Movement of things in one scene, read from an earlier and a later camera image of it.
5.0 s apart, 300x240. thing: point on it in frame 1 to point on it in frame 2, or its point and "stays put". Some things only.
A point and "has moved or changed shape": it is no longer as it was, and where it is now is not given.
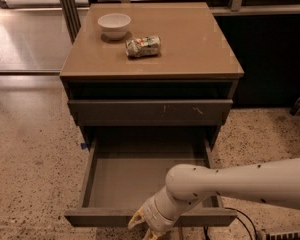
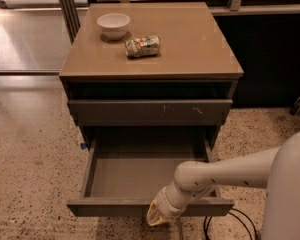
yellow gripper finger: [137, 217] to [154, 217]
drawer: [127, 172] has moved or changed shape
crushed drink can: [143, 47] stays put
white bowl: [114, 25] stays put
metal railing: [240, 5] stays put
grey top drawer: [196, 112] stays put
